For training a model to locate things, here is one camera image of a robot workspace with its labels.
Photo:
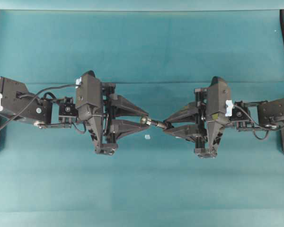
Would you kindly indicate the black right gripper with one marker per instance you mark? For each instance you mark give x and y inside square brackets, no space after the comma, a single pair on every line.
[193,112]

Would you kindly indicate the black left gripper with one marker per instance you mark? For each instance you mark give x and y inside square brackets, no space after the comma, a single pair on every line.
[117,105]

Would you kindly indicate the dark threaded metal shaft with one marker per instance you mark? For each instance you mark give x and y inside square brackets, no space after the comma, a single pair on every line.
[159,124]

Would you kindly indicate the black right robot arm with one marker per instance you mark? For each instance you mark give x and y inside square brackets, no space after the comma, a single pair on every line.
[251,116]

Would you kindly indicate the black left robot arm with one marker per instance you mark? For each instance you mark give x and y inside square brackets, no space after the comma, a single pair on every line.
[44,112]

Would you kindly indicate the teal table cloth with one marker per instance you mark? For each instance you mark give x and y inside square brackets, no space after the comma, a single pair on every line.
[53,178]

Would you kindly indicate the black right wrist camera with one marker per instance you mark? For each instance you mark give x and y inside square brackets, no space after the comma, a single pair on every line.
[216,96]

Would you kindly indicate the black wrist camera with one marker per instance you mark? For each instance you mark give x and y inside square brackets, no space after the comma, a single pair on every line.
[216,96]
[90,107]

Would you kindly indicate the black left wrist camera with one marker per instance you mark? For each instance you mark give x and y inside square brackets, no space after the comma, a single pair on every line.
[90,107]

